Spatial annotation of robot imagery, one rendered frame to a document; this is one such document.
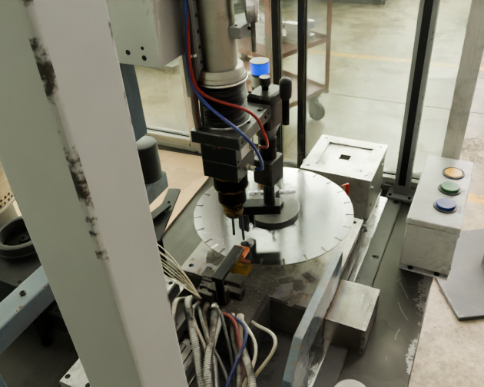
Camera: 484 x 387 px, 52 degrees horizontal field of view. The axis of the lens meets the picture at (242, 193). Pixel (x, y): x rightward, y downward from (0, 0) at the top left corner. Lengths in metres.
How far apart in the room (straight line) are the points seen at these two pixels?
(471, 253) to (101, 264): 2.31
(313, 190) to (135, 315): 0.89
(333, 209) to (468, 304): 1.26
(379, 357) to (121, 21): 0.76
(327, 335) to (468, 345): 1.13
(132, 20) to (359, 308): 0.68
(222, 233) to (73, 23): 0.85
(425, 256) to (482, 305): 1.07
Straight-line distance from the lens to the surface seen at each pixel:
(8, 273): 1.07
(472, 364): 2.06
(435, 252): 1.18
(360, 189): 1.25
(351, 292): 1.06
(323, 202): 1.06
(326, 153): 1.33
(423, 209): 1.16
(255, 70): 1.20
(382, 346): 1.07
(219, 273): 0.87
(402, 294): 1.17
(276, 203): 0.93
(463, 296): 2.25
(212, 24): 0.68
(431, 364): 2.02
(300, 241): 0.96
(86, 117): 0.18
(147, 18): 0.65
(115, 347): 0.24
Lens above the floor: 1.58
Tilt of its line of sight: 35 degrees down
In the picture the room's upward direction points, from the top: 4 degrees counter-clockwise
